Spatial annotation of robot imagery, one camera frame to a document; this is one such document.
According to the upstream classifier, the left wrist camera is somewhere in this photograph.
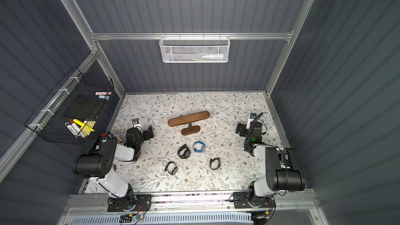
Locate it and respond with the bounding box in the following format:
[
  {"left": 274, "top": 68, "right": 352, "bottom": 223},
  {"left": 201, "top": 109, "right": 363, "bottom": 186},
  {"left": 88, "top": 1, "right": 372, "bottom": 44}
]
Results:
[{"left": 132, "top": 118, "right": 141, "bottom": 128}]

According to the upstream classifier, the white wire mesh basket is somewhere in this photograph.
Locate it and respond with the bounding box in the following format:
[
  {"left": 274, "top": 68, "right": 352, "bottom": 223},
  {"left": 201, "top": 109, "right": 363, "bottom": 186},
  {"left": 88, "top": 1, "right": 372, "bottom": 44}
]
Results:
[{"left": 159, "top": 37, "right": 231, "bottom": 63}]

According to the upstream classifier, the wooden T-bar watch stand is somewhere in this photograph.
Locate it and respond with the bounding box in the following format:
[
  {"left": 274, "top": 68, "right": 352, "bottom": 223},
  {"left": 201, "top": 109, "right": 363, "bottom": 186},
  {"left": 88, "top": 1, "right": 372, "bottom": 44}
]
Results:
[{"left": 168, "top": 111, "right": 210, "bottom": 136}]

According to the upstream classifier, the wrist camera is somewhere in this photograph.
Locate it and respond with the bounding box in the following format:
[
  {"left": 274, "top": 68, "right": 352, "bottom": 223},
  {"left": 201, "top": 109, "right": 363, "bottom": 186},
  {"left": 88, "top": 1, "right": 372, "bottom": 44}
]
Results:
[
  {"left": 132, "top": 118, "right": 141, "bottom": 128},
  {"left": 246, "top": 113, "right": 257, "bottom": 129}
]

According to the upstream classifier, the blue white wrist watch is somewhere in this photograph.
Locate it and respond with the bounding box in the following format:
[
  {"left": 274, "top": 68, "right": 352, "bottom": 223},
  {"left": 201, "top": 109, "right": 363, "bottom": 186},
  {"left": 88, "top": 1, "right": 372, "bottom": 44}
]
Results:
[{"left": 193, "top": 141, "right": 206, "bottom": 153}]

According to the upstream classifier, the white marker in basket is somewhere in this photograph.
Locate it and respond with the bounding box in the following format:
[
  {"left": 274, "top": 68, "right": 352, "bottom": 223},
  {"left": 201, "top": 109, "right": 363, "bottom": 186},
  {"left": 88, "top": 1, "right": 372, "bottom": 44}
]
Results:
[{"left": 65, "top": 122, "right": 79, "bottom": 137}]

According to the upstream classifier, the pink cup with markers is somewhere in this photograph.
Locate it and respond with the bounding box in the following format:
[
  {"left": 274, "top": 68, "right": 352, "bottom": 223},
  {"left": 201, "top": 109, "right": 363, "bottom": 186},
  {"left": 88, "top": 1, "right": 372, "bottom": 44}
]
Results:
[{"left": 99, "top": 132, "right": 118, "bottom": 141}]

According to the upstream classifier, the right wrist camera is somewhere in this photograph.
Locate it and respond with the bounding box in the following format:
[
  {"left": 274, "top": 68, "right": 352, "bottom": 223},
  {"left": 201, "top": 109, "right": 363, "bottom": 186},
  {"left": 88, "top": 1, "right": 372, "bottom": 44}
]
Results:
[{"left": 246, "top": 113, "right": 257, "bottom": 129}]

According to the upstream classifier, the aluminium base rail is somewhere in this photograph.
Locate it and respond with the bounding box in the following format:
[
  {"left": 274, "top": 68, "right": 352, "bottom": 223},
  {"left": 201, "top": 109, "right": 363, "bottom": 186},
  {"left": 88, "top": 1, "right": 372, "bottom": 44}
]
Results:
[{"left": 62, "top": 189, "right": 320, "bottom": 216}]

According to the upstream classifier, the black wire wall basket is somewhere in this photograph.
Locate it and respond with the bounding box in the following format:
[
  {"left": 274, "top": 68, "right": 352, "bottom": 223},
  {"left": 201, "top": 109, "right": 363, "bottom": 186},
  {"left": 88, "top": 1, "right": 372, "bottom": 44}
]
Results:
[{"left": 25, "top": 69, "right": 119, "bottom": 145}]

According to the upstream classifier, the black slim band watch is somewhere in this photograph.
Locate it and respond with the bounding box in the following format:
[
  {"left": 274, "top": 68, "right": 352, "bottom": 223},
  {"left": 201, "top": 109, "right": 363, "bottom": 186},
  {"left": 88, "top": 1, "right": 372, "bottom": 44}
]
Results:
[{"left": 209, "top": 157, "right": 221, "bottom": 170}]

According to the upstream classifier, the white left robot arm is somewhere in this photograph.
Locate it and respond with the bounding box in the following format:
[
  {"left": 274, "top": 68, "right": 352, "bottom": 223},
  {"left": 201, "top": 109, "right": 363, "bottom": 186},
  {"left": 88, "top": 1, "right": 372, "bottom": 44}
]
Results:
[{"left": 73, "top": 126, "right": 154, "bottom": 212}]

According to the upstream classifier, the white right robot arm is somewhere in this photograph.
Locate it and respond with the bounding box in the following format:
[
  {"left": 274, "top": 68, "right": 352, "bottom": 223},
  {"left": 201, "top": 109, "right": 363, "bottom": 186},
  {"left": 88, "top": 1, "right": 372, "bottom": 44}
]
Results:
[{"left": 232, "top": 121, "right": 306, "bottom": 209}]

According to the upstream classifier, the white tube in basket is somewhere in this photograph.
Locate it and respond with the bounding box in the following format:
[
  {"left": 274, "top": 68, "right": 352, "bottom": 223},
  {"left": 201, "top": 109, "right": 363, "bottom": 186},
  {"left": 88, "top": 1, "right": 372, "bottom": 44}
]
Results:
[{"left": 202, "top": 54, "right": 224, "bottom": 60}]

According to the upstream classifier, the black chunky wrist watch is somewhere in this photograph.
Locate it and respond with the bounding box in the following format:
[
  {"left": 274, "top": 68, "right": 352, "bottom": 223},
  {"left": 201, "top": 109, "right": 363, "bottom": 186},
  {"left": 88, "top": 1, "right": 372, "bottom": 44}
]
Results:
[{"left": 177, "top": 144, "right": 191, "bottom": 159}]

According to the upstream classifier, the yellow highlighter marker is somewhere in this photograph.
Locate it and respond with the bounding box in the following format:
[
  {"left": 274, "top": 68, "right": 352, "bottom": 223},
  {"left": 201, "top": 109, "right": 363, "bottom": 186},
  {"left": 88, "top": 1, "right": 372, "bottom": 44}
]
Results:
[{"left": 73, "top": 119, "right": 95, "bottom": 133}]

